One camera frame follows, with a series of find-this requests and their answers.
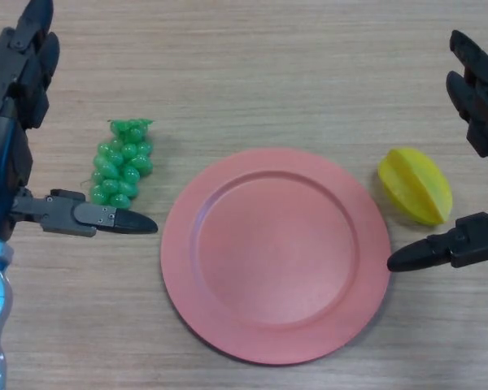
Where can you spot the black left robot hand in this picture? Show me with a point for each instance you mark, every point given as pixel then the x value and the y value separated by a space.
pixel 4 162

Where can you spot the pink round plate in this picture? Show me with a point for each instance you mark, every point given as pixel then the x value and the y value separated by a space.
pixel 276 260

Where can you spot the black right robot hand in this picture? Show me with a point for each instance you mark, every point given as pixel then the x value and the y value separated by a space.
pixel 482 243

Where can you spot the yellow starfruit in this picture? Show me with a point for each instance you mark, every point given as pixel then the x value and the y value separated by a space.
pixel 416 183

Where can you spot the green grape bunch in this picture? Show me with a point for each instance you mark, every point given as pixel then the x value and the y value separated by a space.
pixel 120 166

